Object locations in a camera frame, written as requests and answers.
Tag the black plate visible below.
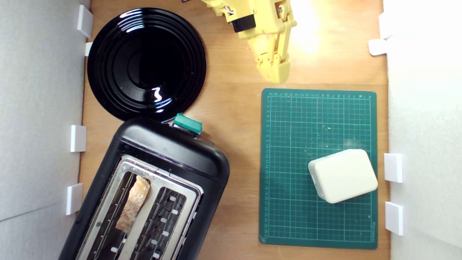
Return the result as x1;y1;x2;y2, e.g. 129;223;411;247
87;7;207;123

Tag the green cutting mat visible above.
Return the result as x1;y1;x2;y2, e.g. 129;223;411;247
259;88;378;250

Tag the brown bread slice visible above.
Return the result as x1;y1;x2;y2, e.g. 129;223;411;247
115;175;151;233

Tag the white block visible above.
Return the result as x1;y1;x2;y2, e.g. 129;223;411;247
308;149;379;204

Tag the yellow wrist camera mount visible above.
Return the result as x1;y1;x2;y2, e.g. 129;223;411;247
201;0;237;18

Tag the green toaster lever knob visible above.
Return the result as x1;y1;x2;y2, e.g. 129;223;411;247
173;113;203;136

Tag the black two-slot toaster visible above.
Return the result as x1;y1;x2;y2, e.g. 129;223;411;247
59;116;231;260

